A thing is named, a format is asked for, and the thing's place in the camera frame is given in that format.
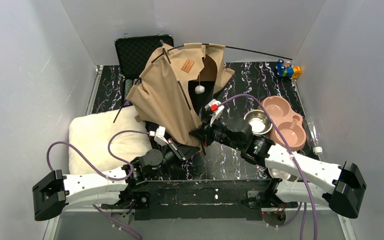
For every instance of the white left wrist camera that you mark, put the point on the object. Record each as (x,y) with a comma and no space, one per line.
(158,136)

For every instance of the black poker chip case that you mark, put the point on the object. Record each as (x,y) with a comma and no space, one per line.
(133,53)

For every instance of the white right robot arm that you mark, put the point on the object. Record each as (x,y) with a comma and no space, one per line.
(339,187)

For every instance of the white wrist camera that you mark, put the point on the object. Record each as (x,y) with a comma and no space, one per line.
(158,136)
(216,108)

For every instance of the colourful toy block car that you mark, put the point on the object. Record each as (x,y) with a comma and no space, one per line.
(286,69)

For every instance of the steel bowl far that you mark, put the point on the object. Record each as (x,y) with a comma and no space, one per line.
(259,122)

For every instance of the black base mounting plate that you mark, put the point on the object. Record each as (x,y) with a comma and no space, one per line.
(200,199)

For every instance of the clear plastic water bottle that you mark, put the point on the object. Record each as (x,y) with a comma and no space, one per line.
(313,136)

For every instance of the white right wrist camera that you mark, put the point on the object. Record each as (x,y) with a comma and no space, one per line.
(216,108)

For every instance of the pink double pet bowl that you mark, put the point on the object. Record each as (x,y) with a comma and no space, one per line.
(289,122)

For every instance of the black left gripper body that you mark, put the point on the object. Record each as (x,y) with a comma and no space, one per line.
(180,151)

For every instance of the tan fabric pet tent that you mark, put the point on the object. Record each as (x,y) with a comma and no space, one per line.
(214,72)

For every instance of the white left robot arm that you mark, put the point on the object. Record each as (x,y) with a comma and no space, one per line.
(57,192)

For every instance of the white fluffy cushion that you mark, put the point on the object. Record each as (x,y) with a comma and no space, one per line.
(91,134)

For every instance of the steel bowl near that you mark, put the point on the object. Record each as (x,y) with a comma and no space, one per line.
(279,174)

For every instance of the white pompom toy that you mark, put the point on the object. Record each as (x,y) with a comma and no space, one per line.
(199,89)

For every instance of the steel bowl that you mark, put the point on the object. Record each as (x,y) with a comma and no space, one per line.
(279,174)
(259,122)

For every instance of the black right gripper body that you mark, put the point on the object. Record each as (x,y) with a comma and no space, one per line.
(204,133)

